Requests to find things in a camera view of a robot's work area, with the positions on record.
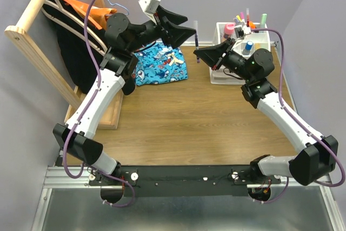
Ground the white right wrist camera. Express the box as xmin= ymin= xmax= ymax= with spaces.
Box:
xmin=232 ymin=24 xmax=251 ymax=50

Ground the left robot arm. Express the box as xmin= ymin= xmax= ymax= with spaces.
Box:
xmin=52 ymin=6 xmax=196 ymax=185

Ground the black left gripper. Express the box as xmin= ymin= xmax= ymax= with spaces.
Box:
xmin=125 ymin=3 xmax=196 ymax=53

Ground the white wooden hanger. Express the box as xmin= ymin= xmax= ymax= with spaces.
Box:
xmin=41 ymin=0 xmax=107 ymax=55

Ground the pink lid pen tube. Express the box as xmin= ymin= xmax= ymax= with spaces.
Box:
xmin=223 ymin=22 xmax=236 ymax=39

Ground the orange black highlighter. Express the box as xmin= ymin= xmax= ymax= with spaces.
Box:
xmin=248 ymin=21 xmax=256 ymax=29

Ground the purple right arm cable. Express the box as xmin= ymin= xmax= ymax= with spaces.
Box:
xmin=251 ymin=28 xmax=346 ymax=204

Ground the red clear-cap pen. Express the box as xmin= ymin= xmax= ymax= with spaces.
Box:
xmin=246 ymin=8 xmax=250 ymax=27

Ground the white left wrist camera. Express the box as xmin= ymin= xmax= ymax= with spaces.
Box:
xmin=138 ymin=0 xmax=161 ymax=20

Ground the blue shark print cloth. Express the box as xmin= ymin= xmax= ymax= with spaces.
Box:
xmin=132 ymin=42 xmax=188 ymax=86

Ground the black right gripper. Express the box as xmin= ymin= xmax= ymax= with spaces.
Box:
xmin=195 ymin=37 xmax=254 ymax=82

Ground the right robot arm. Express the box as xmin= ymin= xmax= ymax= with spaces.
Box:
xmin=194 ymin=38 xmax=338 ymax=186

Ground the orange garment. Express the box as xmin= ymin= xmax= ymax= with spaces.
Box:
xmin=63 ymin=0 xmax=117 ymax=30

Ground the white drawer organizer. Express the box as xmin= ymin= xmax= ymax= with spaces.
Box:
xmin=209 ymin=22 xmax=271 ymax=85

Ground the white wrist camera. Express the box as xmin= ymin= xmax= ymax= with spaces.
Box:
xmin=138 ymin=0 xmax=161 ymax=20
xmin=232 ymin=24 xmax=251 ymax=50

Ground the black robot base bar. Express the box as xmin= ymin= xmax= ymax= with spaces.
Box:
xmin=89 ymin=164 xmax=280 ymax=202

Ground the dark purple pen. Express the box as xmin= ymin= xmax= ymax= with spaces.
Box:
xmin=194 ymin=20 xmax=200 ymax=63

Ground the aluminium rail frame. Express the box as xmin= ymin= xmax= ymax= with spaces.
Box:
xmin=31 ymin=40 xmax=346 ymax=231

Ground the black hanging garment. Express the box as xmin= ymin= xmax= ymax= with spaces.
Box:
xmin=40 ymin=0 xmax=136 ymax=96

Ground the mint grey highlighter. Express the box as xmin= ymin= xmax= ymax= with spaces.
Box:
xmin=260 ymin=13 xmax=267 ymax=28

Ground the wooden clothes rack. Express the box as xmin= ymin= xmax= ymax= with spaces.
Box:
xmin=4 ymin=0 xmax=123 ymax=129

